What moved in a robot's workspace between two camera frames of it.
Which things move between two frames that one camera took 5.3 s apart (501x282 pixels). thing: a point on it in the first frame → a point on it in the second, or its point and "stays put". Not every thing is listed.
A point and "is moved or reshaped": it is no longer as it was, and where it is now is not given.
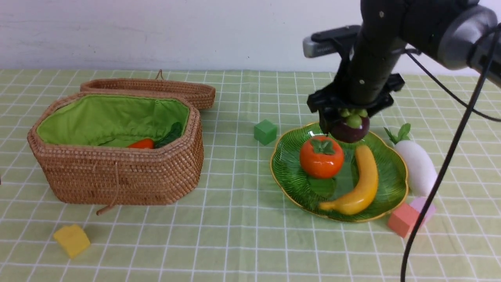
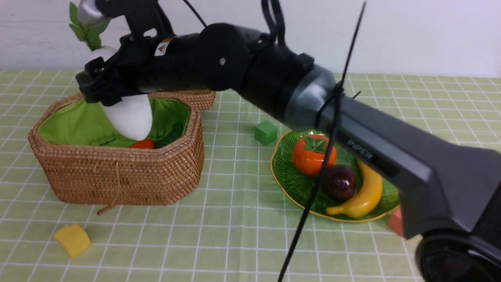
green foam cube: (265, 132) stays put
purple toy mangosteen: (353, 126) is moved or reshaped
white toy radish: (421, 172) is moved or reshaped
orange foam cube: (403, 220) stays put
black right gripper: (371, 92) → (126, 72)
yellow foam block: (73, 239) stays put
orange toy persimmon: (321, 157) is moved or reshaped
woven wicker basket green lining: (79, 145) stays put
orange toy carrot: (145, 143) stays put
